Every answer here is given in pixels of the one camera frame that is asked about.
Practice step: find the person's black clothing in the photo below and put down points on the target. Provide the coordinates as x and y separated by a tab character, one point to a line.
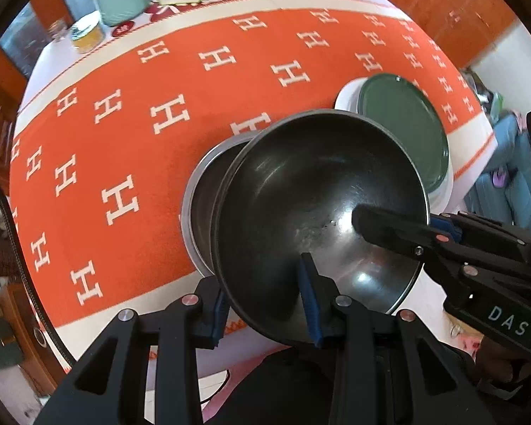
265	389

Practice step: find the small glass jar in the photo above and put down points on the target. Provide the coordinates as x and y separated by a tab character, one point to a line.
58	31

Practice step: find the small steel bowl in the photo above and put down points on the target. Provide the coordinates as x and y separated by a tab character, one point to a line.
292	195

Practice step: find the person's right forearm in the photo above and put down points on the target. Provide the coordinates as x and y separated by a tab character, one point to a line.
513	403

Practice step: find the green plate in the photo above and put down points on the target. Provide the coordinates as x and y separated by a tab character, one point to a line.
402	133

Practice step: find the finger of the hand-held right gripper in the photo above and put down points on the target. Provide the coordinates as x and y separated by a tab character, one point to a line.
380	228
449	229

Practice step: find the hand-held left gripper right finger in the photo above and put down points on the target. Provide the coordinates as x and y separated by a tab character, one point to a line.
312	305

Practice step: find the large steel bowl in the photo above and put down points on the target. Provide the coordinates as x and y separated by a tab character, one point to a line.
199	217

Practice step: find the plain white plate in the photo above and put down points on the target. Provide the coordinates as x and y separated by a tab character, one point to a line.
347	95

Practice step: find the orange wooden cabinet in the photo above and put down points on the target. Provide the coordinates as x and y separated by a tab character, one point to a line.
447	0

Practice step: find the blue sofa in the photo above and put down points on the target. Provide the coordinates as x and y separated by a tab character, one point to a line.
513	168

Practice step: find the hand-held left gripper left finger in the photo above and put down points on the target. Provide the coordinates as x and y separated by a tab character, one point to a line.
219	318

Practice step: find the yellow jar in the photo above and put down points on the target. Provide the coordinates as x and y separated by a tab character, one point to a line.
88	37

